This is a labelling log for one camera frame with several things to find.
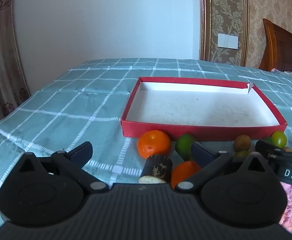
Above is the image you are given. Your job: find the red cardboard box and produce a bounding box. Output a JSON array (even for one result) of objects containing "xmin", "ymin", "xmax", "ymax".
[{"xmin": 121, "ymin": 77, "xmax": 287, "ymax": 142}]

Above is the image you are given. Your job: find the gold wall moulding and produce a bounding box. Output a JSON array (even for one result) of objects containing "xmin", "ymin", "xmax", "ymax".
[{"xmin": 198, "ymin": 0, "xmax": 250, "ymax": 67}]

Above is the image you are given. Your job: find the dark green lime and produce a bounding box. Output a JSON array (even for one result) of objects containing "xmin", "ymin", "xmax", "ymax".
[{"xmin": 175, "ymin": 134, "xmax": 198, "ymax": 161}]

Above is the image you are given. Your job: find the green checked blanket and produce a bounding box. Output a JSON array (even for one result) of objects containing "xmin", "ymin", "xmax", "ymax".
[{"xmin": 0, "ymin": 58, "xmax": 292, "ymax": 230}]

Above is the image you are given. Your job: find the white light switch panel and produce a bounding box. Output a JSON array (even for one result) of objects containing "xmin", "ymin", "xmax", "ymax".
[{"xmin": 217, "ymin": 33, "xmax": 239, "ymax": 49}]

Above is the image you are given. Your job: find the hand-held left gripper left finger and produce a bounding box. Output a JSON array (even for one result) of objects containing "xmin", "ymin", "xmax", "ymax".
[{"xmin": 17, "ymin": 141, "xmax": 109, "ymax": 193}]

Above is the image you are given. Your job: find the beige patterned curtain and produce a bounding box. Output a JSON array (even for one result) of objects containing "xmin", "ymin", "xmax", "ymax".
[{"xmin": 0, "ymin": 0, "xmax": 31, "ymax": 130}]

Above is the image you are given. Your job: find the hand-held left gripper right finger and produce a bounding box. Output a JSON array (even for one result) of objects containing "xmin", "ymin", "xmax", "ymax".
[{"xmin": 175, "ymin": 142, "xmax": 270, "ymax": 193}]

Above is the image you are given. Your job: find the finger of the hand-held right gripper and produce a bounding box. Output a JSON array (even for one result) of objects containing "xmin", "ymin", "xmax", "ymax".
[{"xmin": 255, "ymin": 139, "xmax": 286, "ymax": 161}]

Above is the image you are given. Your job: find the orange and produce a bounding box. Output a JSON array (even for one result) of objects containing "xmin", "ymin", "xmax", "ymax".
[
  {"xmin": 137, "ymin": 129, "xmax": 171, "ymax": 158},
  {"xmin": 170, "ymin": 160, "xmax": 202, "ymax": 189}
]

